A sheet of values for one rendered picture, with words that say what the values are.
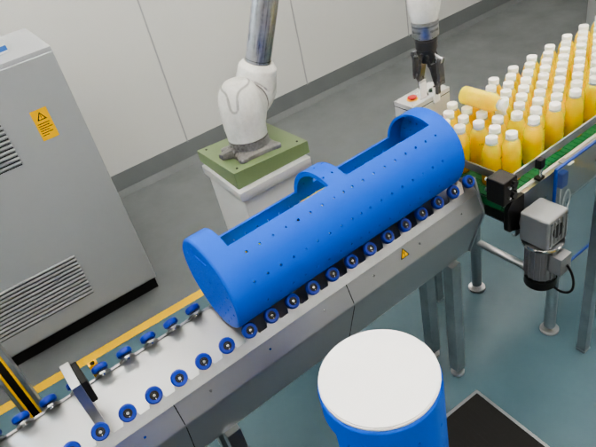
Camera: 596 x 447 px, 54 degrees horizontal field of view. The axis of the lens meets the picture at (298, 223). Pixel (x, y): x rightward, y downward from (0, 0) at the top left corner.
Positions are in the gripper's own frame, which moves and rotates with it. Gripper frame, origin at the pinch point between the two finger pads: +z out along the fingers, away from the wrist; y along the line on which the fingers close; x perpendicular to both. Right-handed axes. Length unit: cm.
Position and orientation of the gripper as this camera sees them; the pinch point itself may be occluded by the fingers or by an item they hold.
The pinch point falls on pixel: (429, 92)
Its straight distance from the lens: 218.1
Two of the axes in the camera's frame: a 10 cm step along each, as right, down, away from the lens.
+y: 5.9, 3.8, -7.1
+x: 7.8, -4.9, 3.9
